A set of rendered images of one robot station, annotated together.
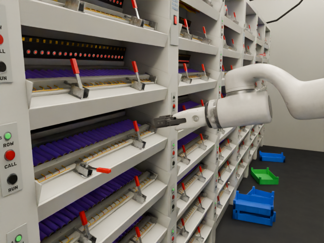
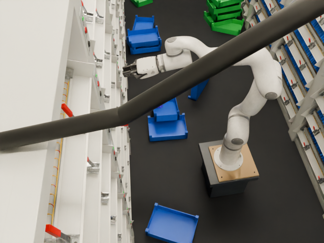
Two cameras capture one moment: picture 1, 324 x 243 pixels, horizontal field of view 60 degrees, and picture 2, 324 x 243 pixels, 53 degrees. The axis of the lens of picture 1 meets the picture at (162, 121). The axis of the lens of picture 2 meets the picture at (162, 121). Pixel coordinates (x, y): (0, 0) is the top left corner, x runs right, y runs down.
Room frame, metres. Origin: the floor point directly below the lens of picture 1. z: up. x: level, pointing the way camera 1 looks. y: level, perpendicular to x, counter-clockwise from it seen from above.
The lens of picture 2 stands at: (-0.23, 0.45, 2.12)
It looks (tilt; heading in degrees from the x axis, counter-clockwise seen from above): 52 degrees down; 330
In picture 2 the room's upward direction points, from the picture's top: 1 degrees counter-clockwise
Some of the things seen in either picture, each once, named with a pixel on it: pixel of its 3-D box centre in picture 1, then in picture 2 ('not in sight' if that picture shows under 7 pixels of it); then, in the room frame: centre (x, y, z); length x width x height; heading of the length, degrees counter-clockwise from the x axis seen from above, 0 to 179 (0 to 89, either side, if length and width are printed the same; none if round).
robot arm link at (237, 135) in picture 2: not in sight; (236, 135); (0.49, -0.47, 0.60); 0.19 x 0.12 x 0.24; 138
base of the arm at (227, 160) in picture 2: not in sight; (230, 150); (0.51, -0.49, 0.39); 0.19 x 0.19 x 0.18
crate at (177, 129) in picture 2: not in sight; (167, 127); (1.10, -0.39, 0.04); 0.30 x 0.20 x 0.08; 64
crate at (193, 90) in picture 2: not in sight; (199, 80); (1.35, -0.87, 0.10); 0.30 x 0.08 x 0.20; 121
